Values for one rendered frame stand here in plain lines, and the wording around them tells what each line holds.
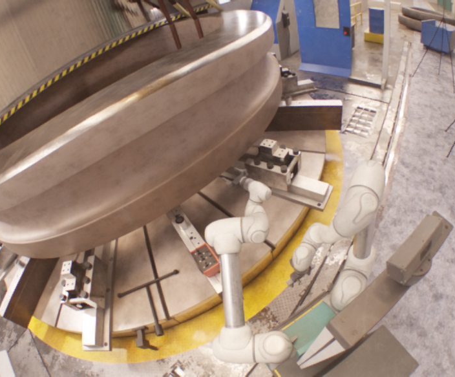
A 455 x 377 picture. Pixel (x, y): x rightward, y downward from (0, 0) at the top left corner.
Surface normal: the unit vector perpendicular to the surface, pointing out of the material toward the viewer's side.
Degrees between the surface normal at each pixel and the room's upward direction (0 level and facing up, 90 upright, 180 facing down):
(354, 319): 0
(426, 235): 29
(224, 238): 33
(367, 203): 23
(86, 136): 90
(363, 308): 0
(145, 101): 90
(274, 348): 6
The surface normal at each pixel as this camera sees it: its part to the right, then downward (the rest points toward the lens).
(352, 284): -0.28, -0.60
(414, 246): -0.42, -0.86
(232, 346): -0.22, -0.30
